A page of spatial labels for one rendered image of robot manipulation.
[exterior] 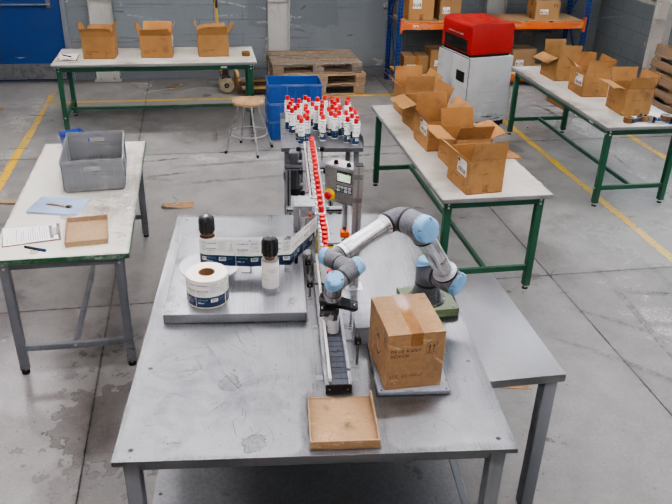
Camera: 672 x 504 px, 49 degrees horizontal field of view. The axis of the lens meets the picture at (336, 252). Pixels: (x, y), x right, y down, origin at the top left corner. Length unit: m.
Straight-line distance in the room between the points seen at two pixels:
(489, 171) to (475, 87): 3.83
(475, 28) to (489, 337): 5.65
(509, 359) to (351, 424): 0.84
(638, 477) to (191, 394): 2.36
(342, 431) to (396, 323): 0.48
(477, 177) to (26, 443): 3.20
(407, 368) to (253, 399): 0.64
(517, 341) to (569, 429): 1.03
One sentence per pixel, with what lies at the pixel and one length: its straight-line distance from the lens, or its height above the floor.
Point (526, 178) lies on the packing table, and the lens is 5.52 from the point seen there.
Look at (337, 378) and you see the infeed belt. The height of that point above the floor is 0.88.
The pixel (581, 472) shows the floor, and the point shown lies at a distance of 4.17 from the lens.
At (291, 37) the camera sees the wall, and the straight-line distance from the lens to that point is 10.97.
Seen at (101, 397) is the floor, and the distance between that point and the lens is 4.52.
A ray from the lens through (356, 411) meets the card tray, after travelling 2.98.
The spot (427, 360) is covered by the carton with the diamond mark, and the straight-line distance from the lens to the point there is 3.03.
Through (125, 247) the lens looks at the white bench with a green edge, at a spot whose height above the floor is 0.80.
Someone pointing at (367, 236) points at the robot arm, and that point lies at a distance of 3.12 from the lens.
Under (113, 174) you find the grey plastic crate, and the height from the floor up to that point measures 0.91.
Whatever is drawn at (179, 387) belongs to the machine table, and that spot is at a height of 0.83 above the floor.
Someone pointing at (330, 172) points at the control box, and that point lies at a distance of 3.56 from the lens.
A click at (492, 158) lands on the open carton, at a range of 5.07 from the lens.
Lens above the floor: 2.75
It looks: 28 degrees down
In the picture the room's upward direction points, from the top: 2 degrees clockwise
